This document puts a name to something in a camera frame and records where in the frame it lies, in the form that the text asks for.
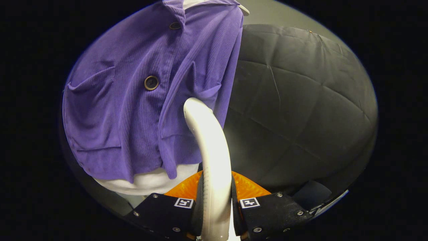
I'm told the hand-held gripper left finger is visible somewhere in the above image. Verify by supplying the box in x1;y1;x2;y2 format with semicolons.
123;171;204;241

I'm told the white shirt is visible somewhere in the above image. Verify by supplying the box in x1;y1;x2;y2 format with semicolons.
94;0;202;195

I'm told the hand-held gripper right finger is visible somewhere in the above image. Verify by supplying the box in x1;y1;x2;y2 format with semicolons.
231;171;315;240

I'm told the black backdrop cloth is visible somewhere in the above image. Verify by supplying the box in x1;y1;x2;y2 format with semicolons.
223;24;378;194

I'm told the purple corduroy jacket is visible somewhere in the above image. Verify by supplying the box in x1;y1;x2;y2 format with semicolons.
63;0;244;184

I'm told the white garment steamer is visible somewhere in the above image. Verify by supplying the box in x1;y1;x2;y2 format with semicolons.
183;97;233;241

